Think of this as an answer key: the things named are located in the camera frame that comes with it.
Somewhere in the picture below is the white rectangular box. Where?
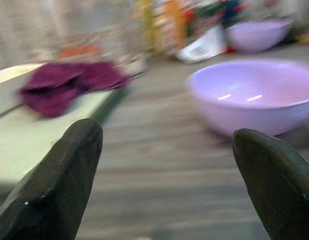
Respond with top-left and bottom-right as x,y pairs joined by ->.
0,63 -> 45,118

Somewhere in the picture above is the orange bottle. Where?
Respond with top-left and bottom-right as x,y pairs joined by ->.
166,0 -> 186,51

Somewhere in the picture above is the purple cloth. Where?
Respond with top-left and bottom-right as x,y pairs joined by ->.
18,61 -> 132,118

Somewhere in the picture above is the lilac plastic bowl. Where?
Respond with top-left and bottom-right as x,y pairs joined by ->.
186,59 -> 309,137
225,18 -> 294,53

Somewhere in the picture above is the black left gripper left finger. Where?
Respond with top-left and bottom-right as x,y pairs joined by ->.
0,118 -> 104,240

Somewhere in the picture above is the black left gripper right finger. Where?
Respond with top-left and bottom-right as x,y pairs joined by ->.
232,128 -> 309,240

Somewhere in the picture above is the green cutting board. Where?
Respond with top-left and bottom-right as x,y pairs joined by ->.
0,86 -> 132,198

